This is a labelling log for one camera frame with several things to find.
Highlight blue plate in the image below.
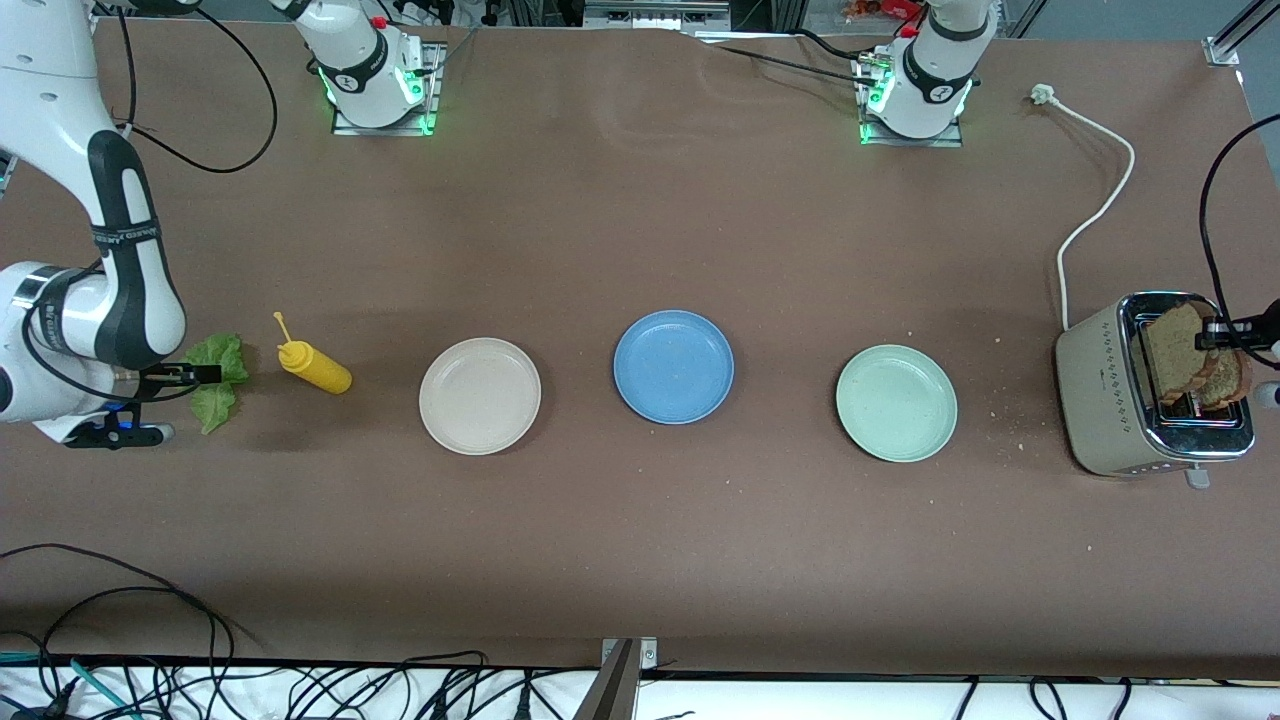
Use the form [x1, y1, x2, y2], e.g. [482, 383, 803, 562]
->
[613, 310, 736, 426]

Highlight black looped cable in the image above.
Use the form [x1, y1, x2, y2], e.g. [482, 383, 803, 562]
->
[0, 544, 237, 691]

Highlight black cable to arm base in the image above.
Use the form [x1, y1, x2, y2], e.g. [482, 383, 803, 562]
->
[690, 28, 881, 87]

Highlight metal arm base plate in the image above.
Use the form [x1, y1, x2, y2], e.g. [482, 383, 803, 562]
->
[332, 42, 446, 137]
[858, 115, 964, 148]

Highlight brown bread slice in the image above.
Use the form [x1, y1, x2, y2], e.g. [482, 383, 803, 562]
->
[1195, 345, 1253, 411]
[1145, 300, 1216, 403]

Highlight mint green plate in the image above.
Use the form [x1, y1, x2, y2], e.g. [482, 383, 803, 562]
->
[836, 344, 959, 463]

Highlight green lettuce leaf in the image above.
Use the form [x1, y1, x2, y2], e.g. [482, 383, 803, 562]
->
[183, 333, 251, 436]

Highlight white toaster power cable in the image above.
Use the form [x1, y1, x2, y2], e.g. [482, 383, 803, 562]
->
[1032, 84, 1137, 331]

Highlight beige plate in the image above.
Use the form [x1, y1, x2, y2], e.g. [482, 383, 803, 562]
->
[419, 337, 543, 457]

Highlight beige chrome toaster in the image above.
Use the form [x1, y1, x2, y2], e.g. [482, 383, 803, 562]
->
[1055, 290, 1257, 489]

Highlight metal table edge bracket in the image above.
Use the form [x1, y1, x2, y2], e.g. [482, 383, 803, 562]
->
[575, 637, 659, 720]

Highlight yellow squeeze bottle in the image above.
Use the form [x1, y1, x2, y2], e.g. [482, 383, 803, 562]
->
[273, 311, 353, 395]

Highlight aluminium frame profile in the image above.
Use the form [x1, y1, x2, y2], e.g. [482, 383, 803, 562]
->
[583, 0, 731, 29]

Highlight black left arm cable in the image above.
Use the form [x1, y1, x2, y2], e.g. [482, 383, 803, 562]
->
[1199, 113, 1280, 323]

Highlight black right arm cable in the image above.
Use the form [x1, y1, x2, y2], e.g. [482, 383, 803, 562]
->
[95, 0, 280, 174]

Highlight teal cable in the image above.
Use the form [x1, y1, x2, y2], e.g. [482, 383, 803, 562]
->
[0, 650, 141, 720]

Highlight red orange background object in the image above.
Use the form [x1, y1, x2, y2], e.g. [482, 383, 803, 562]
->
[843, 0, 926, 23]

